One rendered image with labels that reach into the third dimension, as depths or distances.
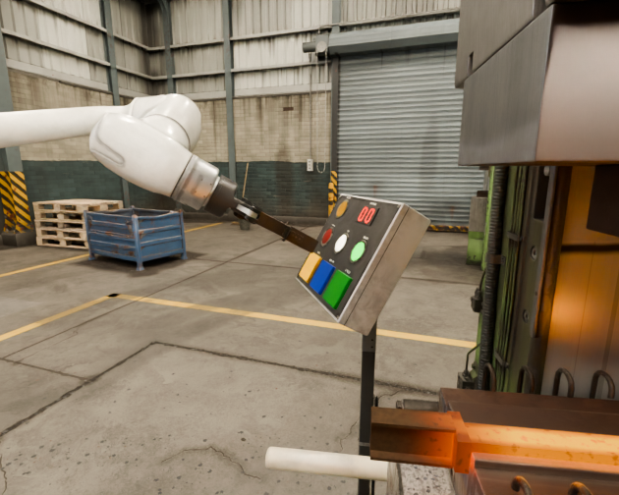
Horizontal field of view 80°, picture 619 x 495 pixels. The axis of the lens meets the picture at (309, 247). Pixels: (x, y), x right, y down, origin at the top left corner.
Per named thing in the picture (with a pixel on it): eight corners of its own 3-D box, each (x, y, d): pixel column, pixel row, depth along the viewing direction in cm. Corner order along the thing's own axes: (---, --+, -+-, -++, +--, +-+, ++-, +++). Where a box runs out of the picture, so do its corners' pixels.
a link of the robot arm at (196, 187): (169, 199, 64) (200, 216, 66) (194, 152, 63) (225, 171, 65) (172, 195, 72) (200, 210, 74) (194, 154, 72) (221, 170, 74)
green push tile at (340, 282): (332, 308, 78) (350, 277, 78) (321, 297, 85) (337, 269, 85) (339, 312, 79) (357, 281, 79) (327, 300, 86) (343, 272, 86)
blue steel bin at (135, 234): (87, 259, 536) (81, 209, 521) (137, 249, 602) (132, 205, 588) (139, 270, 475) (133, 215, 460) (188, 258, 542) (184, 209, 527)
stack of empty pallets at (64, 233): (33, 245, 643) (28, 202, 628) (80, 236, 724) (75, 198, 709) (88, 249, 603) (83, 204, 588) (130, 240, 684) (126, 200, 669)
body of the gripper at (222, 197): (200, 206, 74) (242, 228, 77) (201, 211, 66) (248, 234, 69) (218, 173, 74) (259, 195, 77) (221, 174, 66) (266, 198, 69)
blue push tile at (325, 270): (318, 294, 88) (333, 266, 87) (308, 284, 95) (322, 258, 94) (324, 297, 88) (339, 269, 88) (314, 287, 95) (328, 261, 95)
